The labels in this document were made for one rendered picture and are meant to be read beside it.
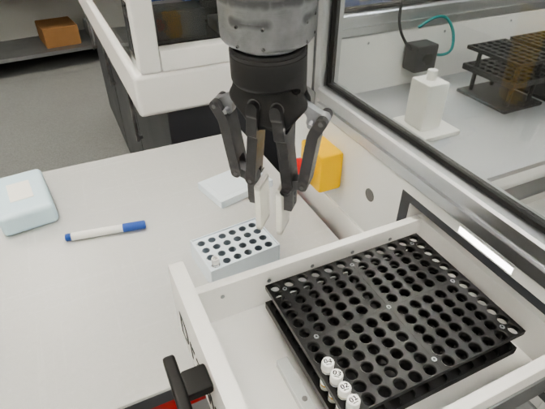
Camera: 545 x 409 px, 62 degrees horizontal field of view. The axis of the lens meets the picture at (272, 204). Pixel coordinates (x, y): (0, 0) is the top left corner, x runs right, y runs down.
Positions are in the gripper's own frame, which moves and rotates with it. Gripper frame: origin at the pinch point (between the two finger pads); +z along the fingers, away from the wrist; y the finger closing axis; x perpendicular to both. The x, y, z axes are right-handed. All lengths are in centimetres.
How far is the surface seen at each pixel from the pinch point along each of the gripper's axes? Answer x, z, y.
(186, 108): 48, 19, -42
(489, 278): 3.3, 6.9, 26.8
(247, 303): -7.7, 10.5, -0.7
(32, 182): 8, 16, -53
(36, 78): 200, 113, -272
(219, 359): -20.4, 1.5, 2.4
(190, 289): -13.8, 2.1, -4.3
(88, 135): 138, 108, -173
